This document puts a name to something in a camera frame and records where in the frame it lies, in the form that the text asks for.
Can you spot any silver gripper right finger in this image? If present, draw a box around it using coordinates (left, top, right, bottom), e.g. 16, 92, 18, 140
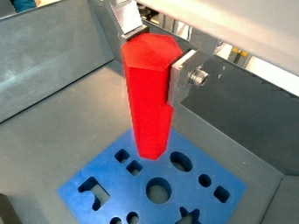
166, 28, 224, 109

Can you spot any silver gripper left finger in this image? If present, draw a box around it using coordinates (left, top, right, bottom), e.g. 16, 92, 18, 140
104, 0, 149, 41

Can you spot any red hexagonal prism peg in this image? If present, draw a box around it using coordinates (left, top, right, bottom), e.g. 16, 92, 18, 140
121, 33, 182, 160

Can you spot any grey metal bin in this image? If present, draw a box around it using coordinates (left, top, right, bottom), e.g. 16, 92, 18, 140
0, 0, 299, 224

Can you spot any blue shape sorting board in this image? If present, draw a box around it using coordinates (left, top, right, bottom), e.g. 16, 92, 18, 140
57, 130, 245, 224

